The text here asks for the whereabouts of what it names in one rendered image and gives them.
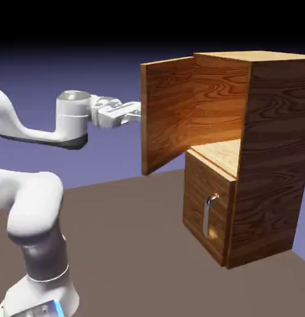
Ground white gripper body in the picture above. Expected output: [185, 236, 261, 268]
[97, 101, 142, 129]

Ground tall wooden cabinet door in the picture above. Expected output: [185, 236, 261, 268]
[139, 56, 195, 176]

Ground short wooden cabinet door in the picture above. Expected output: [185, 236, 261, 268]
[182, 150, 236, 267]

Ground wooden cabinet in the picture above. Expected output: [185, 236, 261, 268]
[182, 50, 305, 271]

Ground silver metal door handle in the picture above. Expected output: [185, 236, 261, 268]
[203, 193, 220, 239]

